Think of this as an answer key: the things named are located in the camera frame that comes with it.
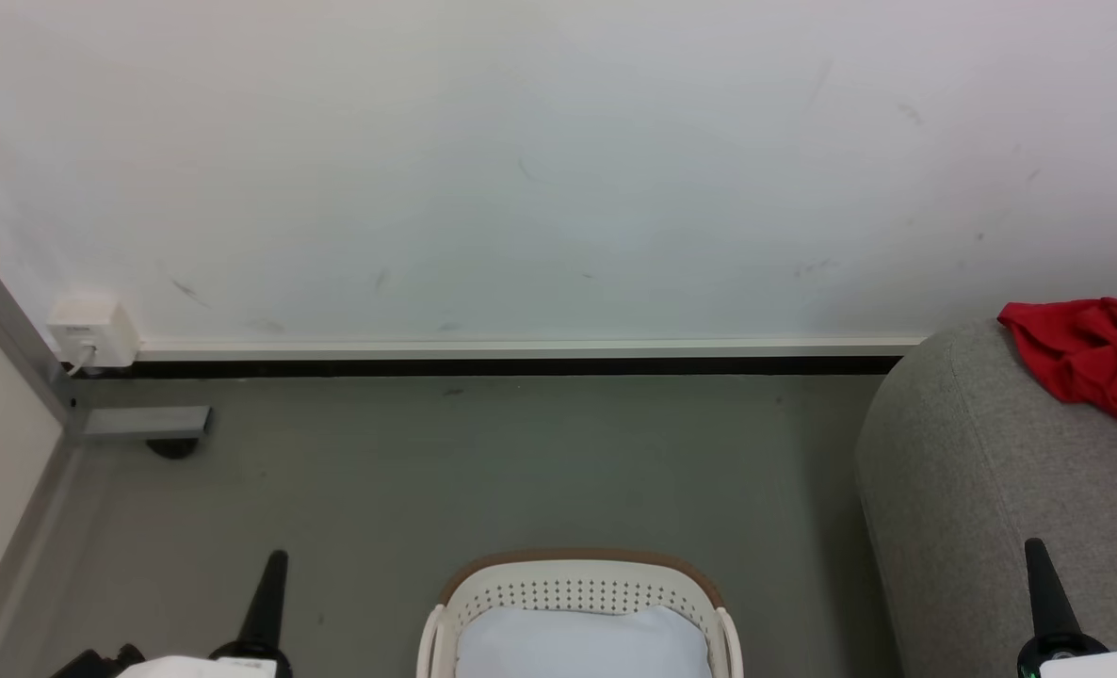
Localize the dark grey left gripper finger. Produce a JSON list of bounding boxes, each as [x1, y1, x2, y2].
[[241, 550, 289, 651]]

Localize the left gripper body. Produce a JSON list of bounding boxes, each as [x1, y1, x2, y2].
[[208, 638, 293, 678]]

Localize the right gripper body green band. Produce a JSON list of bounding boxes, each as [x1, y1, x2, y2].
[[1016, 633, 1111, 678]]

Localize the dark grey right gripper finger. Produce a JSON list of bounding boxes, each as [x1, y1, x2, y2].
[[1024, 538, 1083, 641]]

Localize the red garment with white stripes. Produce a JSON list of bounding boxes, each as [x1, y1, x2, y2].
[[996, 298, 1117, 436]]

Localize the white laundry basket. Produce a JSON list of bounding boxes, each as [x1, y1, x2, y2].
[[415, 549, 746, 678]]

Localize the grey fabric sofa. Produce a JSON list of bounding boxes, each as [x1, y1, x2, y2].
[[853, 315, 1117, 678]]

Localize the pale blue cloth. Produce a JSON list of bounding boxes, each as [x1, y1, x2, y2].
[[455, 605, 713, 678]]

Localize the white and black baseboard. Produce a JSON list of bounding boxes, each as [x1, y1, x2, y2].
[[97, 335, 929, 379]]

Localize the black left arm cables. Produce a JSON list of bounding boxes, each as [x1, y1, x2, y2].
[[48, 643, 147, 678]]

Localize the white wall socket box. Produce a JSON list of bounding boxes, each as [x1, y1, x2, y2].
[[47, 297, 141, 370]]

